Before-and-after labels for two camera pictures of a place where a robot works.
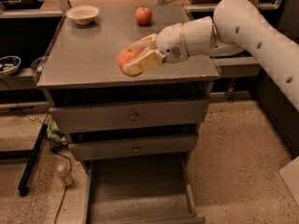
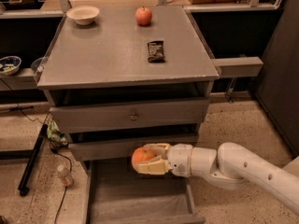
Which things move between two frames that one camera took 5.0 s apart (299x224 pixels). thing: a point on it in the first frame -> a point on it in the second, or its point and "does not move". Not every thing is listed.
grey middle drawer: x=135 y=147 does not move
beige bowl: x=83 y=14 does not move
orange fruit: x=125 y=55 -> x=141 y=155
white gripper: x=170 y=43 -> x=180 y=159
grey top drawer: x=77 y=119 does not move
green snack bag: x=54 y=134 does not move
